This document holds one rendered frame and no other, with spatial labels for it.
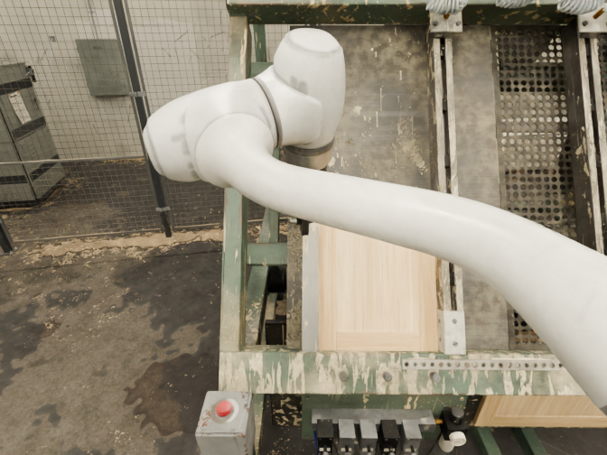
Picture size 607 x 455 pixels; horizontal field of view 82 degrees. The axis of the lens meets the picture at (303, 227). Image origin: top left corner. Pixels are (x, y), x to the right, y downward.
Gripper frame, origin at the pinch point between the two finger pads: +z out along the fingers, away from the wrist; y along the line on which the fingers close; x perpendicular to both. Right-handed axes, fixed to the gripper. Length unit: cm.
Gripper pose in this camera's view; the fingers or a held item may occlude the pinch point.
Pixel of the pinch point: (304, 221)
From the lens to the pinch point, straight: 79.4
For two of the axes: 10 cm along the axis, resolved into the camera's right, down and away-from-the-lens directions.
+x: 1.4, 8.2, -5.6
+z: -0.2, 5.6, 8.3
